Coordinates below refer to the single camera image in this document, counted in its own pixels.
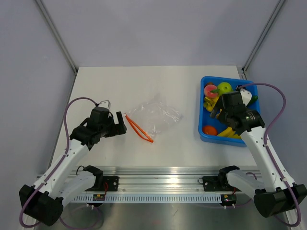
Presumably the clear zip top bag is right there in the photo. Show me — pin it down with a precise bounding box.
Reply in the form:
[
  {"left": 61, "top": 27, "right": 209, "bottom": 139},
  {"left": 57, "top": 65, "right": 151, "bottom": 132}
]
[{"left": 123, "top": 94, "right": 183, "bottom": 143}]

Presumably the yellow banana bunch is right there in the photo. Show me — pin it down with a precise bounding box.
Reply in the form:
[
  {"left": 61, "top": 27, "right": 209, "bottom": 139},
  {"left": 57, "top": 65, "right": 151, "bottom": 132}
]
[
  {"left": 203, "top": 96, "right": 219, "bottom": 112},
  {"left": 217, "top": 127, "right": 241, "bottom": 139}
]

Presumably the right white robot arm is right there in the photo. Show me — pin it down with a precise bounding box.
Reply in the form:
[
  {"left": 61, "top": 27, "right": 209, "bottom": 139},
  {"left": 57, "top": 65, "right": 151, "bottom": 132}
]
[{"left": 210, "top": 91, "right": 307, "bottom": 218}]

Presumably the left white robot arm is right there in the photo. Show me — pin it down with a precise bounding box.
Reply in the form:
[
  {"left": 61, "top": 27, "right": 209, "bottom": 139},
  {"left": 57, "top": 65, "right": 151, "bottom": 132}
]
[{"left": 19, "top": 106, "right": 127, "bottom": 226}]

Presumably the pink peach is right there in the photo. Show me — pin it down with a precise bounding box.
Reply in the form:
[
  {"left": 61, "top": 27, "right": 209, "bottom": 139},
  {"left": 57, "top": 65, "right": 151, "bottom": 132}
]
[{"left": 204, "top": 84, "right": 218, "bottom": 99}]

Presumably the green apple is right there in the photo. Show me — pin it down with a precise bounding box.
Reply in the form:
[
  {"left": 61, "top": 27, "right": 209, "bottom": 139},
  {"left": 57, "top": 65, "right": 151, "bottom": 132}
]
[{"left": 217, "top": 82, "right": 233, "bottom": 95}]

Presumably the blue plastic bin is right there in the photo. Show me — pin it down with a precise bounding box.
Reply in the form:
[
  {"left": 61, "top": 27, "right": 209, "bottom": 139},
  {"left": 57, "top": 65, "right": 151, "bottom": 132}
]
[{"left": 198, "top": 76, "right": 252, "bottom": 147}]

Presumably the green cucumber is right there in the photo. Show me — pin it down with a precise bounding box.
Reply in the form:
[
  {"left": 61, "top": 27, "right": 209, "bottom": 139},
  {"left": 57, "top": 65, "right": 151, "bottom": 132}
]
[{"left": 248, "top": 95, "right": 259, "bottom": 106}]

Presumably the orange tomato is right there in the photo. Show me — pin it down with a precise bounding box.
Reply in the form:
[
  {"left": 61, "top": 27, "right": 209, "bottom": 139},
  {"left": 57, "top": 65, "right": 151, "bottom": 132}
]
[{"left": 202, "top": 125, "right": 218, "bottom": 136}]

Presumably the left small circuit board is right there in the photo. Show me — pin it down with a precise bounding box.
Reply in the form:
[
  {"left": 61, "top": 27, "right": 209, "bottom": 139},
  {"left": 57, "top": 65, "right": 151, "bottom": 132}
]
[{"left": 93, "top": 194, "right": 106, "bottom": 201}]

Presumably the small circuit board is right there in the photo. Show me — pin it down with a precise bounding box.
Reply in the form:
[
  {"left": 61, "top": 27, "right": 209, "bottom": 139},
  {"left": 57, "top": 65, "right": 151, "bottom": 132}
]
[
  {"left": 221, "top": 194, "right": 237, "bottom": 206},
  {"left": 93, "top": 194, "right": 106, "bottom": 201}
]

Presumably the right small circuit board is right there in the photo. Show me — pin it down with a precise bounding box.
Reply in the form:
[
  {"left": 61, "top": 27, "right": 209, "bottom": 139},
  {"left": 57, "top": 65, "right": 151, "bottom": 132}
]
[{"left": 221, "top": 194, "right": 237, "bottom": 206}]

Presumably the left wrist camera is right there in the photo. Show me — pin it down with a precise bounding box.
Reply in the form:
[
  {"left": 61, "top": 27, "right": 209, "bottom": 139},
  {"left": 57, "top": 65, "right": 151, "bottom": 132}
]
[{"left": 98, "top": 100, "right": 111, "bottom": 110}]

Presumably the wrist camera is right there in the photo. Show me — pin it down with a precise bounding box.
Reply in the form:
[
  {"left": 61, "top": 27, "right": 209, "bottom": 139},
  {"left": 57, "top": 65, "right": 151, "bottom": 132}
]
[
  {"left": 236, "top": 88, "right": 252, "bottom": 106},
  {"left": 98, "top": 100, "right": 111, "bottom": 110}
]

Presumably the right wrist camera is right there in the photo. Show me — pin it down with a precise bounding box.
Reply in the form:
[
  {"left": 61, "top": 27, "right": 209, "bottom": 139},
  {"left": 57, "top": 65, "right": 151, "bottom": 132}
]
[{"left": 236, "top": 88, "right": 252, "bottom": 106}]

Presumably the aluminium mounting rail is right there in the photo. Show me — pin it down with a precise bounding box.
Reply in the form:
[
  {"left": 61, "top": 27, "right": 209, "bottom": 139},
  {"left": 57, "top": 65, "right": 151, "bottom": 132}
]
[{"left": 98, "top": 166, "right": 221, "bottom": 194}]

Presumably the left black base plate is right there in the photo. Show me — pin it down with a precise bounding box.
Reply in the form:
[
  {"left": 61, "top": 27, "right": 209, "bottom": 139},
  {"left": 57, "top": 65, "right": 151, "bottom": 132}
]
[{"left": 93, "top": 176, "right": 119, "bottom": 192}]

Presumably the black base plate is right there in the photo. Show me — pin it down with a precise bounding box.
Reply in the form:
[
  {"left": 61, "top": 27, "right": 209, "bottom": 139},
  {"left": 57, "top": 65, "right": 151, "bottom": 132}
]
[
  {"left": 93, "top": 176, "right": 119, "bottom": 192},
  {"left": 198, "top": 176, "right": 229, "bottom": 192}
]

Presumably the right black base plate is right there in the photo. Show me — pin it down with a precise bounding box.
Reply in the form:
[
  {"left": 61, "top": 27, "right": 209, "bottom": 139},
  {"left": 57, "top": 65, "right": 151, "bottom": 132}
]
[{"left": 198, "top": 176, "right": 229, "bottom": 192}]

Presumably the white slotted cable duct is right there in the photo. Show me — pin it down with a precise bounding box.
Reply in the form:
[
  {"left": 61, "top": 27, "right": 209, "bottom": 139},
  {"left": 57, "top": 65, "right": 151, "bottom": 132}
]
[{"left": 72, "top": 193, "right": 222, "bottom": 204}]

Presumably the right aluminium frame post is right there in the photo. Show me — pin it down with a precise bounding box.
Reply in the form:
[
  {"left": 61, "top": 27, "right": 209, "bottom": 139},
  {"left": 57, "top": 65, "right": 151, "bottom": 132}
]
[{"left": 237, "top": 0, "right": 287, "bottom": 80}]

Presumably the aluminium frame post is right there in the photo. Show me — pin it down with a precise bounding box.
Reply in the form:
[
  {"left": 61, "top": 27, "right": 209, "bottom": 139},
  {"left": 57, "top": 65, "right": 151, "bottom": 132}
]
[
  {"left": 34, "top": 0, "right": 78, "bottom": 76},
  {"left": 237, "top": 0, "right": 287, "bottom": 80}
]

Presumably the left aluminium frame post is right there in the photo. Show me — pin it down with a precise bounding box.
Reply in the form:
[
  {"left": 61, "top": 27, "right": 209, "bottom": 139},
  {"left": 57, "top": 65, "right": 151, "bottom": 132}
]
[{"left": 34, "top": 0, "right": 78, "bottom": 76}]

